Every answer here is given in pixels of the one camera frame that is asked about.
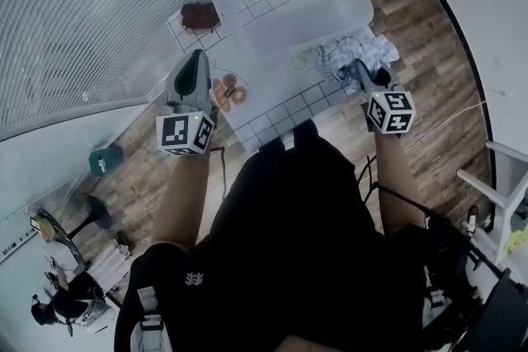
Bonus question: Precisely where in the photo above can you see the yellow wooden item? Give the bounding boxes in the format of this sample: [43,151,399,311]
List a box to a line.
[35,216,57,240]

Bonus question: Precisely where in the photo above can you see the dark green round bin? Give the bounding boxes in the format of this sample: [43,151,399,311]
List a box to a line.
[88,144,125,178]

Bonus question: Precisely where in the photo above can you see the blue checked clothes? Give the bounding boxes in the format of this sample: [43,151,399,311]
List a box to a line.
[315,35,400,94]

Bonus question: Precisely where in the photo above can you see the grey chest strap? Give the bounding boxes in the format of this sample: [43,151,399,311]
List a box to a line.
[130,286,172,352]
[422,288,449,326]

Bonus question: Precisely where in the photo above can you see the person's right forearm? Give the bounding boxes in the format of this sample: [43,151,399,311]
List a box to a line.
[373,129,430,236]

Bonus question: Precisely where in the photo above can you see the white slatted window blind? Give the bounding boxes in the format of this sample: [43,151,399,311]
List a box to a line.
[0,0,244,137]

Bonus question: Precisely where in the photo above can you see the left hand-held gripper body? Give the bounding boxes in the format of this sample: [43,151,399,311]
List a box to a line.
[156,101,218,157]

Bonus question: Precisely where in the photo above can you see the white frame shelf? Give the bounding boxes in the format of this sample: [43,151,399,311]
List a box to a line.
[455,139,528,265]

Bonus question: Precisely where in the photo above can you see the person's left forearm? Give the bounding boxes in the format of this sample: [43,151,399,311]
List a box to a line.
[152,148,214,255]

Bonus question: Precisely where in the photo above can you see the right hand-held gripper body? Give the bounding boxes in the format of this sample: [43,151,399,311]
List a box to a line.
[362,88,416,136]

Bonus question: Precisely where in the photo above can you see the person's black clothing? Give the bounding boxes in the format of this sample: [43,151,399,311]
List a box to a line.
[113,121,430,352]

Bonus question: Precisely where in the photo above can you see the clear plastic storage bin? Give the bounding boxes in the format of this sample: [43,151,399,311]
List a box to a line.
[210,0,375,63]

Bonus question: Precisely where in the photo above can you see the black round pedestal table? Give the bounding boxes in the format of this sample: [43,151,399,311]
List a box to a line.
[35,195,115,260]

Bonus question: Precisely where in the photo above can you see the dark grey equipment case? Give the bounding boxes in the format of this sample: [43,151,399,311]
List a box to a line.
[469,267,528,352]

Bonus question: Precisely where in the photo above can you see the thin grey cable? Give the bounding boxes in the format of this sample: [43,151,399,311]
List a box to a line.
[212,148,229,199]

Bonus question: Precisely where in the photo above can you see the black cable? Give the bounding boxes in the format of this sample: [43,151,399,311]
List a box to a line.
[354,154,521,289]

